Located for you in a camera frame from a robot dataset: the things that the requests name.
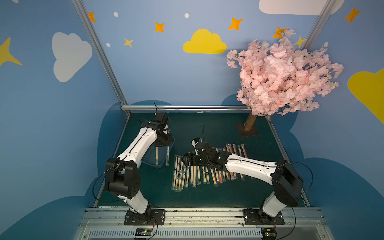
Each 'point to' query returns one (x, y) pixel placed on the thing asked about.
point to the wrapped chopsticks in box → (156, 155)
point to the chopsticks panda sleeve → (184, 176)
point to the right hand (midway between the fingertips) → (188, 157)
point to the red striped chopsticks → (215, 184)
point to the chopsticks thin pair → (181, 175)
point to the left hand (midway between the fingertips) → (168, 141)
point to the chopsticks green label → (224, 176)
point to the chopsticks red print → (217, 176)
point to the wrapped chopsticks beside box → (168, 163)
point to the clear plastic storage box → (149, 158)
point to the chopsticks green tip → (206, 175)
